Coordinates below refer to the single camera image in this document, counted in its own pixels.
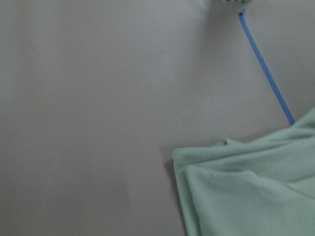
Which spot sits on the olive green long-sleeve shirt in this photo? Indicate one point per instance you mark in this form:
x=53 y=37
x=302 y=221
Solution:
x=262 y=188

